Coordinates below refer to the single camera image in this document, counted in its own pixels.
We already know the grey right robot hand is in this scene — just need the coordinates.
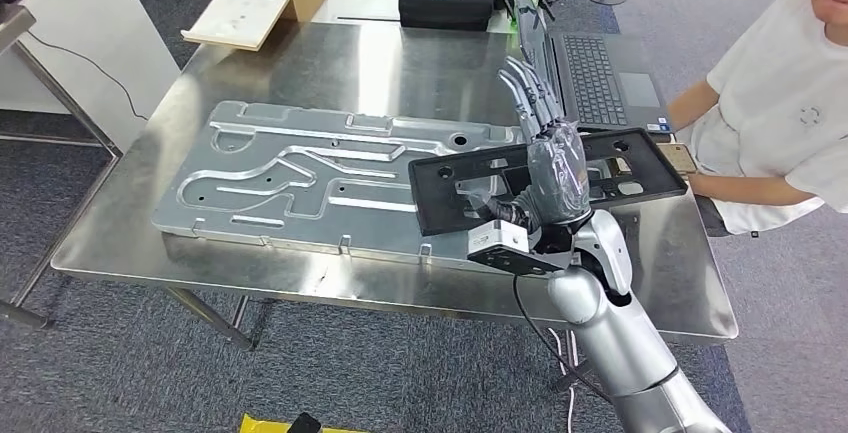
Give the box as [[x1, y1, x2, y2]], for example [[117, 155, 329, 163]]
[[463, 55, 593, 233]]

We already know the brown smartphone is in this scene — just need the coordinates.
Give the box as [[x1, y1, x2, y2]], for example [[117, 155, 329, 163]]
[[655, 143, 699, 176]]

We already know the stamped grey metal panel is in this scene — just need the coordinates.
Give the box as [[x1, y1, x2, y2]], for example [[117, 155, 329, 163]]
[[150, 99, 647, 272]]

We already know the dark grey laptop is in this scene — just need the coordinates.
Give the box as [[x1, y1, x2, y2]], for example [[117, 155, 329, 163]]
[[510, 0, 674, 134]]

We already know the person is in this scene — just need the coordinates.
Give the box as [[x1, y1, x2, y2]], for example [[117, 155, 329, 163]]
[[665, 0, 848, 236]]

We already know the white floor cable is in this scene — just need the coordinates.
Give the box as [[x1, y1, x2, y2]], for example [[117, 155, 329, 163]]
[[548, 329, 579, 433]]

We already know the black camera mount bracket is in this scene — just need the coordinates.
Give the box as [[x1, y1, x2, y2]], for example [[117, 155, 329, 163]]
[[468, 244, 581, 279]]

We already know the black plastic plate frame part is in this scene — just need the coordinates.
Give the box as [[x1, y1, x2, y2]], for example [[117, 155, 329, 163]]
[[407, 127, 690, 238]]

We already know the yellow floor tape strip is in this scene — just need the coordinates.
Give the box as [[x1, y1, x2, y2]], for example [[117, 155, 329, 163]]
[[239, 414, 372, 433]]

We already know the stainless steel workbench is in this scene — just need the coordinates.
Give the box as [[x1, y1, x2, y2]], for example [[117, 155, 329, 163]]
[[49, 19, 740, 393]]

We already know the steel side table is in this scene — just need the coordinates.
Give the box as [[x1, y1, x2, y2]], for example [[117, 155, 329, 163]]
[[0, 5, 124, 332]]

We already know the thin black cable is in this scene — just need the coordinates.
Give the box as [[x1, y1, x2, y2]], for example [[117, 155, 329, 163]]
[[26, 31, 150, 122]]

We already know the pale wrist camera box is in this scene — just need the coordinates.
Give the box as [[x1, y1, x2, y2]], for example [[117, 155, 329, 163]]
[[466, 219, 531, 259]]

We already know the white flat board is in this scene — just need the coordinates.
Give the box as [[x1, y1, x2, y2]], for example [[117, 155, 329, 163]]
[[180, 0, 293, 52]]

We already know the white cabinet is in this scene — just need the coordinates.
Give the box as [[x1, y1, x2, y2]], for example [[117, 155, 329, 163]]
[[0, 0, 181, 153]]

